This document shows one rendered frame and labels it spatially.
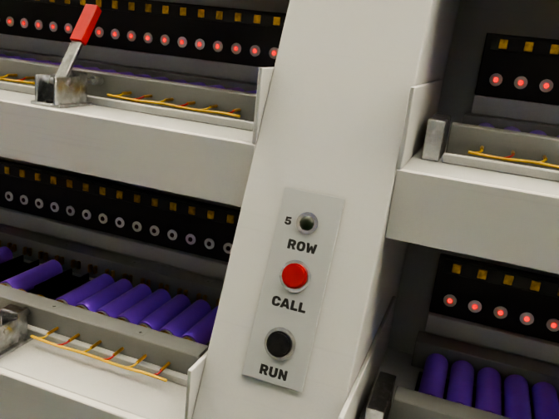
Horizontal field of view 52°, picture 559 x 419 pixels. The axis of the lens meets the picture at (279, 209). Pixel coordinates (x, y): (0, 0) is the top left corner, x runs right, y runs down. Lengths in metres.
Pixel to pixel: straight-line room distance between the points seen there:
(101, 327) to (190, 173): 0.15
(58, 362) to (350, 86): 0.30
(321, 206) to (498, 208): 0.11
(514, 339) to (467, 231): 0.18
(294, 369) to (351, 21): 0.23
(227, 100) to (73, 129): 0.12
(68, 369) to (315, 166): 0.24
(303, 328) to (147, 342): 0.14
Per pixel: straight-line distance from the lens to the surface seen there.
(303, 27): 0.40
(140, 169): 0.43
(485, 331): 0.52
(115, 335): 0.47
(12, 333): 0.50
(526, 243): 0.37
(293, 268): 0.36
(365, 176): 0.36
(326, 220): 0.36
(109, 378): 0.46
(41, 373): 0.47
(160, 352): 0.46
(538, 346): 0.53
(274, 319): 0.37
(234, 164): 0.40
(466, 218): 0.37
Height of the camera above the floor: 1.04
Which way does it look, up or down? 4 degrees up
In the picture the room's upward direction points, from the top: 13 degrees clockwise
